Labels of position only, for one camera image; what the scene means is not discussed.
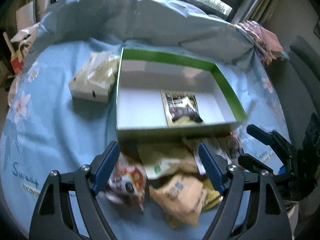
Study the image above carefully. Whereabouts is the white blue striped snack bag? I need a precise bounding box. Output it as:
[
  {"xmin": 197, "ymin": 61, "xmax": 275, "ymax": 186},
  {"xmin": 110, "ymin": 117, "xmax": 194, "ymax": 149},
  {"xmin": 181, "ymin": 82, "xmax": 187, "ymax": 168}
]
[{"xmin": 183, "ymin": 133, "xmax": 244, "ymax": 175}]

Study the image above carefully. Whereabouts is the yellow snack packet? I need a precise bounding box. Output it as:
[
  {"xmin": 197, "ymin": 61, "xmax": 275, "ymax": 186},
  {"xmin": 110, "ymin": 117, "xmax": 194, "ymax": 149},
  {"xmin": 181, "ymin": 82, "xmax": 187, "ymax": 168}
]
[{"xmin": 202, "ymin": 178, "xmax": 222, "ymax": 212}]

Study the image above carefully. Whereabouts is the pink floral cloth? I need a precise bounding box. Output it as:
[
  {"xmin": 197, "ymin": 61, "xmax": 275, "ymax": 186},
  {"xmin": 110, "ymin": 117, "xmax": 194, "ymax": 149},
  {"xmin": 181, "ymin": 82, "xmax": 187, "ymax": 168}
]
[{"xmin": 235, "ymin": 20, "xmax": 289, "ymax": 67}]

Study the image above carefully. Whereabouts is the orange tan snack bag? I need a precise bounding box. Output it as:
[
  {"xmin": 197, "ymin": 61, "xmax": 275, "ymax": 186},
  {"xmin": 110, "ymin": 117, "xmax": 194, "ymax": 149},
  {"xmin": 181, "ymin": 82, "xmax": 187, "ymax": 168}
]
[{"xmin": 149, "ymin": 174, "xmax": 208, "ymax": 227}]

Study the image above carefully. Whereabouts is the light blue floral bedsheet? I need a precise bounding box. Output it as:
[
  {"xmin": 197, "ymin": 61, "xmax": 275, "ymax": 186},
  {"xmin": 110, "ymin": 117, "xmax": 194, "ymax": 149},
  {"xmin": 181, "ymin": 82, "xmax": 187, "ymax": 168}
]
[{"xmin": 1, "ymin": 0, "xmax": 289, "ymax": 236}]

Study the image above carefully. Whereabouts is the pale yellow chips bag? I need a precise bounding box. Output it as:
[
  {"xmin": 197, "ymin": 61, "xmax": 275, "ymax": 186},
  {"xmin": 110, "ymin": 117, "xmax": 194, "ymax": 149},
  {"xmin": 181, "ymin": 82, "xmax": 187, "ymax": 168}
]
[{"xmin": 137, "ymin": 142, "xmax": 199, "ymax": 180}]

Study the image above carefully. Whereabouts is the white tissue pack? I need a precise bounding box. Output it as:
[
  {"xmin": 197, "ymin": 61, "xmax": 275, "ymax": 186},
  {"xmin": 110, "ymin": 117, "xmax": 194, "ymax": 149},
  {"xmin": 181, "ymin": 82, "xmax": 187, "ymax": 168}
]
[{"xmin": 68, "ymin": 50, "xmax": 120, "ymax": 103}]

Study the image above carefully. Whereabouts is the brown dark snack packet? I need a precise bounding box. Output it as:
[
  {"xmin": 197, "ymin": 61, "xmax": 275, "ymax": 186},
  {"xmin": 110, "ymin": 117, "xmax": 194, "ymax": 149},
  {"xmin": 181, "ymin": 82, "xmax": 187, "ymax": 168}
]
[{"xmin": 161, "ymin": 90, "xmax": 204, "ymax": 126}]

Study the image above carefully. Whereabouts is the grey chair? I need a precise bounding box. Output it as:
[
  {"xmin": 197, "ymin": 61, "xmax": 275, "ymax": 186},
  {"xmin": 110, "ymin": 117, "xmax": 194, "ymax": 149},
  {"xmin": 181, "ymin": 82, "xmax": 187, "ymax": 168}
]
[{"xmin": 267, "ymin": 36, "xmax": 319, "ymax": 148}]

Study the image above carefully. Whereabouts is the green cardboard box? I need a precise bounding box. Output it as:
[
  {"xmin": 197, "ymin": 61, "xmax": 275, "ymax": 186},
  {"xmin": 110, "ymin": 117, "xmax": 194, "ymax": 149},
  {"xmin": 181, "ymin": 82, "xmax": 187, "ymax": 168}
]
[{"xmin": 116, "ymin": 48, "xmax": 247, "ymax": 143}]

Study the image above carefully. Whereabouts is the red mushroom snack bag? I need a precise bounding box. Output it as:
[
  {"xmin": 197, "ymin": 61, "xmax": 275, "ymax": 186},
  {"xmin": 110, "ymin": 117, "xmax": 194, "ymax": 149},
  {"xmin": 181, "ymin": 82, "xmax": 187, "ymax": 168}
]
[{"xmin": 105, "ymin": 153, "xmax": 147, "ymax": 212}]

